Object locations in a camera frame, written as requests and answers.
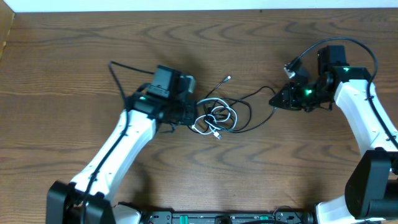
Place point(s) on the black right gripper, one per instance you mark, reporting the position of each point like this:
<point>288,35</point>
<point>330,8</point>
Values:
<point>288,99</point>

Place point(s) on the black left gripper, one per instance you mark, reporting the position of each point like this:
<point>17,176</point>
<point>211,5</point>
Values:
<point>189,111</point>

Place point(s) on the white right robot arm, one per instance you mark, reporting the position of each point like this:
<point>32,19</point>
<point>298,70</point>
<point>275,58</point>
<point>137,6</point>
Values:
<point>370,195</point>

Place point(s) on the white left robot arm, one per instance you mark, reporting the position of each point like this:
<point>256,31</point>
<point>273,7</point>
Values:
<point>89,195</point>

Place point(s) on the wooden side panel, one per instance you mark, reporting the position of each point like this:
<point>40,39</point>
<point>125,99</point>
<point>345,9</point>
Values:
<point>6,20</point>

